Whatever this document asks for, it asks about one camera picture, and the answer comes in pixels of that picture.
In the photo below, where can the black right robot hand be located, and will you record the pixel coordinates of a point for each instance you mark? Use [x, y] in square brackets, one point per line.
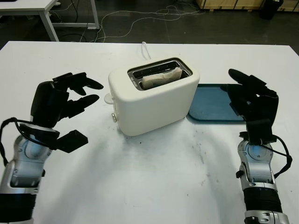
[257, 102]

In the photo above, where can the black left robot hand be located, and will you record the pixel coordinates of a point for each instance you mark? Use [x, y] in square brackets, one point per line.
[46, 105]

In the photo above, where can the white toaster lever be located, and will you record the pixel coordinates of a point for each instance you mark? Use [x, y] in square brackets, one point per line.
[108, 99]

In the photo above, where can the white bread slice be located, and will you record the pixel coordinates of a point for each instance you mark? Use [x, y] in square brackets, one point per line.
[161, 79]

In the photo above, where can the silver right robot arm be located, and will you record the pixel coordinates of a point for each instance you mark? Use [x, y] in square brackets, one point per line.
[259, 172]

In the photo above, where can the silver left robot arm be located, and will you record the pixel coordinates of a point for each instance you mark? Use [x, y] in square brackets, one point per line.
[23, 170]

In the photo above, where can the blue plastic tray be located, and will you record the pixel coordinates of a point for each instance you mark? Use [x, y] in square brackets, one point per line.
[210, 102]

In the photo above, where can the silver toaster dial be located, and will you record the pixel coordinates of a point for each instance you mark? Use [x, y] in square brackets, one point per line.
[114, 117]

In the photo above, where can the cream two-slot toaster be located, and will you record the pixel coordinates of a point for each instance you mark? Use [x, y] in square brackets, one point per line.
[151, 109]

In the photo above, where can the black waste bin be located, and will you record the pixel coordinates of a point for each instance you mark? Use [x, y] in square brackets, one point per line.
[271, 9]

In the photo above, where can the white office desk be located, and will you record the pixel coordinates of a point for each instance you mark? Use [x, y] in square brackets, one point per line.
[23, 5]

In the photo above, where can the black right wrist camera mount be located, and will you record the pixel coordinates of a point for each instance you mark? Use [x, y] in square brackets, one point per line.
[259, 131]

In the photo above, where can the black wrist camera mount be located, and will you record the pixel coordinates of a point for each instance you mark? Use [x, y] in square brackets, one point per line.
[259, 131]
[74, 141]

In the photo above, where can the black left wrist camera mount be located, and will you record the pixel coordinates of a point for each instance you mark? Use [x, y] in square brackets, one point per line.
[74, 141]

